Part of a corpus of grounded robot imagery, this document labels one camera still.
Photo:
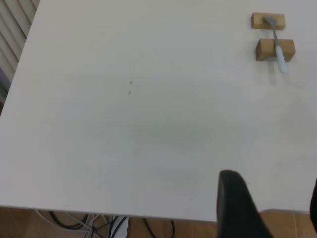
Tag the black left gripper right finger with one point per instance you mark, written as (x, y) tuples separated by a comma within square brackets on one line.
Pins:
[(314, 208)]

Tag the white table leg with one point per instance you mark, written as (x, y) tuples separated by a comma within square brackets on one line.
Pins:
[(112, 231)]

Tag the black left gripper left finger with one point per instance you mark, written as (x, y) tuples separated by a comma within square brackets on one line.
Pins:
[(235, 208)]

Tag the white slatted blind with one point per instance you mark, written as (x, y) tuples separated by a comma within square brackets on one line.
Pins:
[(12, 29)]

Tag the arched wooden block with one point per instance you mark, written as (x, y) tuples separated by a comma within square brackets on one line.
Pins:
[(265, 49)]

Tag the flat rectangular wooden block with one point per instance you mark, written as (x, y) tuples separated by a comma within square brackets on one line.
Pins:
[(257, 21)]

